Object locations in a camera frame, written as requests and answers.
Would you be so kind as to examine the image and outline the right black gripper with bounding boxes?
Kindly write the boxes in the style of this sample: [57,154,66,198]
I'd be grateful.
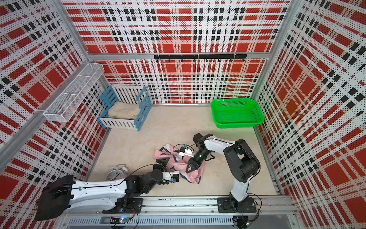
[185,149,211,173]

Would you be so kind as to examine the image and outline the pink shark print shorts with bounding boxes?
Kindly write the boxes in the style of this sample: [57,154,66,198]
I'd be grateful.
[153,144,205,184]

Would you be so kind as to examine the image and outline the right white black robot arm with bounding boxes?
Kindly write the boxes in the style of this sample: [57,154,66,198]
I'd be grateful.
[185,133,261,204]

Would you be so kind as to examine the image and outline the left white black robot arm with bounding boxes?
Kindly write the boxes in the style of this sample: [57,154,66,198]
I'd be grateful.
[34,159,180,221]

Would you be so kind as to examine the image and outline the white twin bell alarm clock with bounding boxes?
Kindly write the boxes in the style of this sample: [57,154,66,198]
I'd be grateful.
[106,164,129,181]

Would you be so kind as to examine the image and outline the green plastic basket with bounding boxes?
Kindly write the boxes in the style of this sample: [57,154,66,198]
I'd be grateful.
[210,98,265,129]

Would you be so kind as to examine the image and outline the green circuit board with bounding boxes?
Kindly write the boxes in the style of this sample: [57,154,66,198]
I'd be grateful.
[110,217,130,224]

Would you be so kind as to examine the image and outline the beige folded towel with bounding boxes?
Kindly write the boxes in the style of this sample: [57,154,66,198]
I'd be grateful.
[107,101,141,120]

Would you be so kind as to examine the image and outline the blue and white slatted crate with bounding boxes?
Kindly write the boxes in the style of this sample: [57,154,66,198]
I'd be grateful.
[98,85,152,131]

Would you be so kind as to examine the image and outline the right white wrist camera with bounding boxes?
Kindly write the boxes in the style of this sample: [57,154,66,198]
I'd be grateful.
[179,145,194,157]

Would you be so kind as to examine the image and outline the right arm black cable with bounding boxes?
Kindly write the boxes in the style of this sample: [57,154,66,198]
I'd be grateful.
[172,140,206,154]

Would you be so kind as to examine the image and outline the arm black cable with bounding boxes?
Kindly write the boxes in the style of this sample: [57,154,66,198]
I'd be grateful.
[172,140,206,154]
[122,163,172,182]

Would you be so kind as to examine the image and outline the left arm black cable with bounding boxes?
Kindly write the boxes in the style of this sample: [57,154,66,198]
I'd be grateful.
[122,163,172,182]

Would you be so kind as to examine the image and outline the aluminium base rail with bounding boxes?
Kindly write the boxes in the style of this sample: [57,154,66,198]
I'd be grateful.
[56,196,302,229]

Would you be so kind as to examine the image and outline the black wall hook rail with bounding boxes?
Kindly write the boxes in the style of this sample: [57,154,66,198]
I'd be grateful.
[154,54,248,61]

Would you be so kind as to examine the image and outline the white wire mesh shelf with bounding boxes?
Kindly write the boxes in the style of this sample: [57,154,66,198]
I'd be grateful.
[43,63,104,122]

